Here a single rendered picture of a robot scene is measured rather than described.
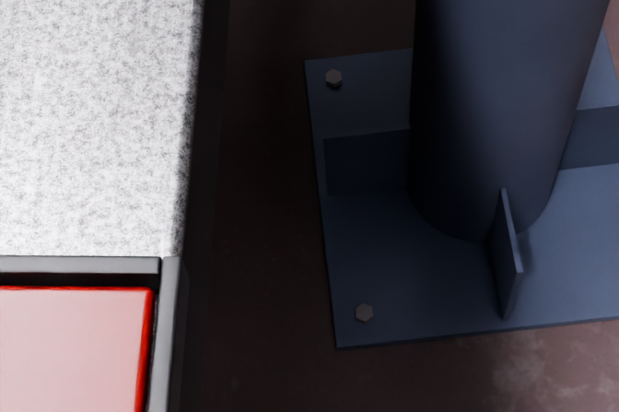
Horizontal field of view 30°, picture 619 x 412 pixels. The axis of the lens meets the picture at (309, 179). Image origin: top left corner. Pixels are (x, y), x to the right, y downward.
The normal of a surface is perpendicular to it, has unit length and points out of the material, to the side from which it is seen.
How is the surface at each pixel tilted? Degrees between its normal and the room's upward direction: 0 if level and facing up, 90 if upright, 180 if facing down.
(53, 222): 0
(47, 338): 0
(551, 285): 0
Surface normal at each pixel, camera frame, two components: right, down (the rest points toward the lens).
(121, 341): -0.05, -0.45
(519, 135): 0.18, 0.87
